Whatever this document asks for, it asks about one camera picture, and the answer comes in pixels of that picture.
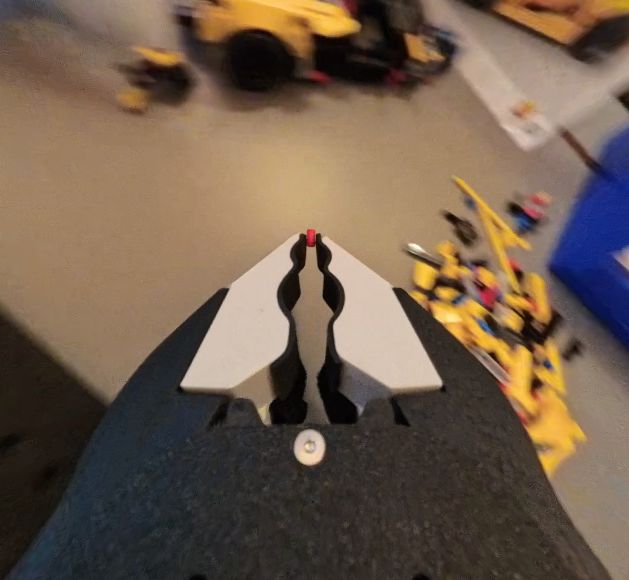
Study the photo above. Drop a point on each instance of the pile of loose toy bricks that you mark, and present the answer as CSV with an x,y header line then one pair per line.
x,y
491,304

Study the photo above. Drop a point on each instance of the grey desk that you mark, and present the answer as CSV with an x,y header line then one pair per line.
x,y
245,172

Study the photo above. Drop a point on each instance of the red toy pin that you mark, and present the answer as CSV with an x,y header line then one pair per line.
x,y
311,238

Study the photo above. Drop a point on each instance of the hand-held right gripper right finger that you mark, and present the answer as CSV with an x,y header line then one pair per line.
x,y
388,344

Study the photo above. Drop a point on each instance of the cluster of small toy pins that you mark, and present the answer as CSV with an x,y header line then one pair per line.
x,y
528,211

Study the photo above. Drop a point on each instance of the building instruction booklet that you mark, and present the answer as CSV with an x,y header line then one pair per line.
x,y
540,0

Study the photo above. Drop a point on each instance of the yellow toy car model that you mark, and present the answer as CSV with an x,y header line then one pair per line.
x,y
275,14

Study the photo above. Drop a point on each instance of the yellow black toy assembly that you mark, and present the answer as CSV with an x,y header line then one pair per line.
x,y
157,73

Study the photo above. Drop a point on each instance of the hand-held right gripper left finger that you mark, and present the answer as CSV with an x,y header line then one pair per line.
x,y
236,344

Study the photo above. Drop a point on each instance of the blue plastic bin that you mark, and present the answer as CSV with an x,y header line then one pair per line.
x,y
594,245

